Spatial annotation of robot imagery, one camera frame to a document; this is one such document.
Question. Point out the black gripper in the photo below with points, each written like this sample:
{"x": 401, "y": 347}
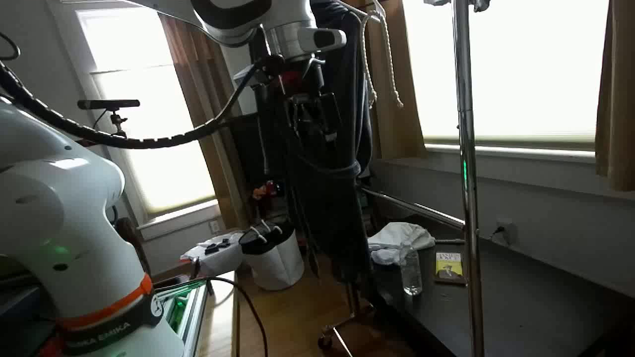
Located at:
{"x": 309, "y": 111}

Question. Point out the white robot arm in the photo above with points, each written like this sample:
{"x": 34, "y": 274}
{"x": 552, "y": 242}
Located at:
{"x": 53, "y": 197}

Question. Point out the black hanging garment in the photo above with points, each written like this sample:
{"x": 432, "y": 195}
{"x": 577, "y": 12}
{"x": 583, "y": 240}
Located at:
{"x": 323, "y": 187}

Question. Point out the brown curtain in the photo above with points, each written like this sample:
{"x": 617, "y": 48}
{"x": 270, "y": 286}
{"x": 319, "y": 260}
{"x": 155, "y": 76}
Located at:
{"x": 206, "y": 86}

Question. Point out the white crumpled cloth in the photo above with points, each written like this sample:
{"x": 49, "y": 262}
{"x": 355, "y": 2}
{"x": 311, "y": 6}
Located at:
{"x": 391, "y": 244}

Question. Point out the white trash bin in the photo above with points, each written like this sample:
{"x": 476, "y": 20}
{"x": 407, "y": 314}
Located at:
{"x": 272, "y": 256}

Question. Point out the white game controller device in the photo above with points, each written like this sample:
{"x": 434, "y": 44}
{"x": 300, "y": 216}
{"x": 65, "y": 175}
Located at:
{"x": 216, "y": 254}

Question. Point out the metal garment rack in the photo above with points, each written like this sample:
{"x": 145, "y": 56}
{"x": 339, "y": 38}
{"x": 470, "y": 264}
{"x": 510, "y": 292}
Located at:
{"x": 462, "y": 78}

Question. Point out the clear plastic bottle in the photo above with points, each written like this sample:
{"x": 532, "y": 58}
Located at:
{"x": 411, "y": 274}

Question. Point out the yellow card box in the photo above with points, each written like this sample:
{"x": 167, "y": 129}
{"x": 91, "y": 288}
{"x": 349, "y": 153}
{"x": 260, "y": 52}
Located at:
{"x": 448, "y": 268}

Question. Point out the black camera on stand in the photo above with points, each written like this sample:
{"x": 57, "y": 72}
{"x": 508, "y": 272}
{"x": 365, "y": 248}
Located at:
{"x": 109, "y": 107}

